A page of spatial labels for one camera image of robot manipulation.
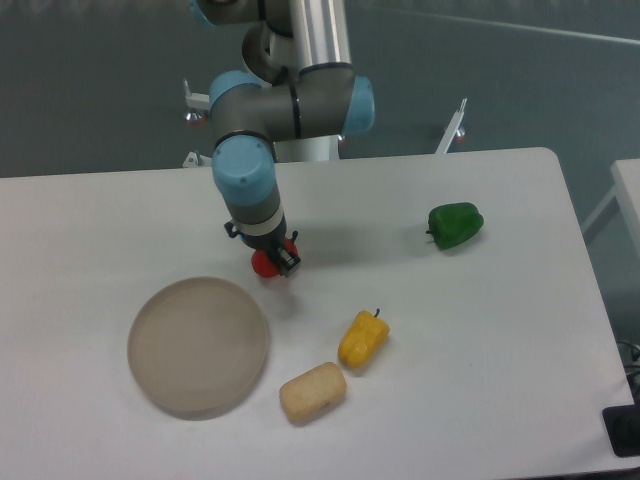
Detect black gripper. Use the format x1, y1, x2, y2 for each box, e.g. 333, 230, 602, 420
224, 220, 301, 276

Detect red bell pepper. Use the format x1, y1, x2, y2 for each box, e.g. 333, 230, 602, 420
251, 238, 297, 279

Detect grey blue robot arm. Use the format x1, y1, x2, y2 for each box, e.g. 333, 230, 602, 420
190, 1, 375, 278

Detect yellow bell pepper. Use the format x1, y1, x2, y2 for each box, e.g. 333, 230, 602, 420
337, 309, 390, 370

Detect green bell pepper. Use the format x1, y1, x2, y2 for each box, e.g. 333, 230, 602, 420
426, 202, 484, 250

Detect beige round plate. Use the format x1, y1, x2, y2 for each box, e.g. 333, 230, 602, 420
127, 277, 269, 420

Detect beige bread piece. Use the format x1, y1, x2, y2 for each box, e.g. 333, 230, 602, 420
279, 362, 347, 424

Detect white side table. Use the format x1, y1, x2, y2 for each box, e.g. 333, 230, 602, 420
580, 158, 639, 252

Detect black device at table edge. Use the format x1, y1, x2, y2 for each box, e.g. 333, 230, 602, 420
602, 404, 640, 458

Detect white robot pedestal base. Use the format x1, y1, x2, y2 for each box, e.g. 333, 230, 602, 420
180, 22, 351, 169

